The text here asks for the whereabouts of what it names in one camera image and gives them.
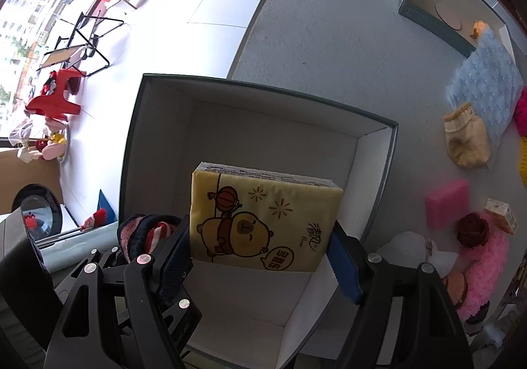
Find fluffy pink plush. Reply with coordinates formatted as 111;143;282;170
457;213;509;321

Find dark red fabric rose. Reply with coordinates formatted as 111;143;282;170
456;212;489;249

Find yellow cartoon tissue pack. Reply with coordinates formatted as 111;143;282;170
189;162;343;273

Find large open grey box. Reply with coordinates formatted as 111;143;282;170
118;73;400;369

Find orange printed small carton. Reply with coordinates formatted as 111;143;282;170
484;199;518;235

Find plush toys on floor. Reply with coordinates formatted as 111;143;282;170
8;118;70;164

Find red plastic stool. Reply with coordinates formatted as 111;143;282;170
25;68;85;120

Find yellow foam net sleeve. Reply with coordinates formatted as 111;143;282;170
518;136;527;187

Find magenta fluffy ball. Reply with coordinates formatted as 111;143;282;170
513;87;527;137

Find folding black chair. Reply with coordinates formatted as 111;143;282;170
37;13;125;77

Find light blue dotted cloth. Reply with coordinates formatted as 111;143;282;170
445;21;523;167

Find round wooden coaster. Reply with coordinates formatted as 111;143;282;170
435;3;462;31

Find shallow teal box lid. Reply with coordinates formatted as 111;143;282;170
399;0;513;57

